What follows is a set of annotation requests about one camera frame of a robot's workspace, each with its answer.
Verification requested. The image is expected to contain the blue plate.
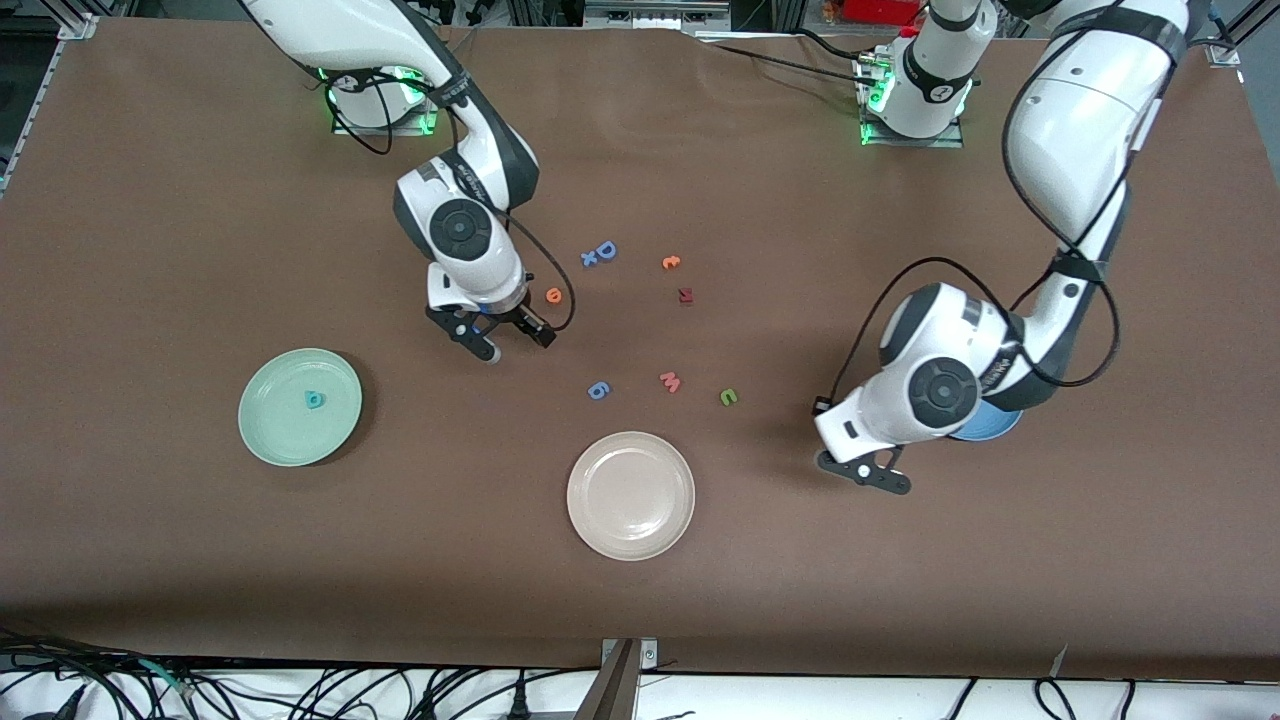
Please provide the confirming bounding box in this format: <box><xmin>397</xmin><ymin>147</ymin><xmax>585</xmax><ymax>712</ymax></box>
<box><xmin>950</xmin><ymin>400</ymin><xmax>1025</xmax><ymax>442</ymax></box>

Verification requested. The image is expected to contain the brown table cover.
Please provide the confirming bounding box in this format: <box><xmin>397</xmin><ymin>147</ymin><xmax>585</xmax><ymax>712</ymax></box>
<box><xmin>0</xmin><ymin>15</ymin><xmax>1280</xmax><ymax>683</ymax></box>

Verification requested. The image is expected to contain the beige plate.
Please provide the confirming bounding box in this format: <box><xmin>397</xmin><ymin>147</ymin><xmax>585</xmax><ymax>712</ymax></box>
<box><xmin>566</xmin><ymin>431</ymin><xmax>696</xmax><ymax>562</ymax></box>

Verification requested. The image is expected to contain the green plate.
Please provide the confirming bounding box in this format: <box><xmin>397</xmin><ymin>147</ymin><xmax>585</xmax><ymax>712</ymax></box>
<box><xmin>238</xmin><ymin>348</ymin><xmax>363</xmax><ymax>468</ymax></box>

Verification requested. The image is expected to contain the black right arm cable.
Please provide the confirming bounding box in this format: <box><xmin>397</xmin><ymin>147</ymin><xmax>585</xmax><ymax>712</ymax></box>
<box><xmin>325</xmin><ymin>70</ymin><xmax>576</xmax><ymax>333</ymax></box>

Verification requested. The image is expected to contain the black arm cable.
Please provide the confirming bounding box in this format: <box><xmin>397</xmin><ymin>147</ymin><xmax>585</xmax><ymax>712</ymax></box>
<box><xmin>825</xmin><ymin>0</ymin><xmax>1121</xmax><ymax>406</ymax></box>
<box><xmin>325</xmin><ymin>70</ymin><xmax>576</xmax><ymax>333</ymax></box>

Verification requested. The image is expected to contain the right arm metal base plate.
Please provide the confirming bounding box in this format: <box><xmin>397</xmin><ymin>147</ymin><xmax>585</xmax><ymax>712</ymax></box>
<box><xmin>330</xmin><ymin>60</ymin><xmax>443</xmax><ymax>136</ymax></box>

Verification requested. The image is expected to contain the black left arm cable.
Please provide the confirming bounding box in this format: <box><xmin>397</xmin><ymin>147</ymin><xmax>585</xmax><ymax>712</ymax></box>
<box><xmin>825</xmin><ymin>0</ymin><xmax>1121</xmax><ymax>406</ymax></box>

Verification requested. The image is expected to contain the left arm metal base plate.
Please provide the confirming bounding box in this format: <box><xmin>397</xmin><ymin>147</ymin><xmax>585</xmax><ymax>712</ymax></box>
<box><xmin>858</xmin><ymin>52</ymin><xmax>967</xmax><ymax>149</ymax></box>

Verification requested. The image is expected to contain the black looped cable under table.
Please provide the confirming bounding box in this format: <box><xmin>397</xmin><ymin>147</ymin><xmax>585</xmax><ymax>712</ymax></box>
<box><xmin>1035</xmin><ymin>678</ymin><xmax>1091</xmax><ymax>720</ymax></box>

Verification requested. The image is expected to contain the grey metal frame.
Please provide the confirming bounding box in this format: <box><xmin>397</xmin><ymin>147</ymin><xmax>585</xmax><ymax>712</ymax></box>
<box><xmin>585</xmin><ymin>0</ymin><xmax>731</xmax><ymax>33</ymax></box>

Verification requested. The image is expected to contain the black cable on table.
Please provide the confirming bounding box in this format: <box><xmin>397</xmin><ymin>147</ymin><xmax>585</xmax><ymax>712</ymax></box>
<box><xmin>700</xmin><ymin>28</ymin><xmax>881</xmax><ymax>81</ymax></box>

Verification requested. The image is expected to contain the metal table edge bracket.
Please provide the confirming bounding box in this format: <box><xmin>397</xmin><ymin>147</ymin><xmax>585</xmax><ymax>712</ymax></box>
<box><xmin>575</xmin><ymin>637</ymin><xmax>659</xmax><ymax>720</ymax></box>

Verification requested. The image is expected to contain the aluminium table side rail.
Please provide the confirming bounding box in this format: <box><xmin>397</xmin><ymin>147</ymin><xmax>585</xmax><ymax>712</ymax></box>
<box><xmin>0</xmin><ymin>14</ymin><xmax>98</xmax><ymax>196</ymax></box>

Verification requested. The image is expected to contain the teal cable under table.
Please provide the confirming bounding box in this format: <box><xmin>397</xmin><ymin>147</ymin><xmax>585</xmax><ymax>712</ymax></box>
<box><xmin>140</xmin><ymin>658</ymin><xmax>196</xmax><ymax>698</ymax></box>

